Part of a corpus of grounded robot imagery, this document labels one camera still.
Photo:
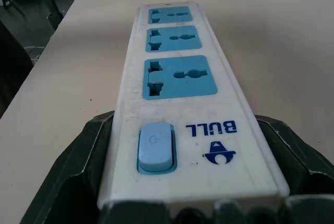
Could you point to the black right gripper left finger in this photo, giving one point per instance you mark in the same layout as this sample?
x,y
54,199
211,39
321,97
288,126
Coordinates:
x,y
75,182

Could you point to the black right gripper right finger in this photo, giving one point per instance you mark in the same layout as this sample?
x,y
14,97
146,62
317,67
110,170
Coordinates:
x,y
300,166

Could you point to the white power strip blue sockets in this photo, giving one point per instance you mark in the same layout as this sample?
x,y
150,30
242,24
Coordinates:
x,y
198,104

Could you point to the dark rounded object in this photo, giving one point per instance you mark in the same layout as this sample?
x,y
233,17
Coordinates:
x,y
13,72

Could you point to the black metal stand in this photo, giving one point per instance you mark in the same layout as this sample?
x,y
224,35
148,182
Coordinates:
x,y
53,7

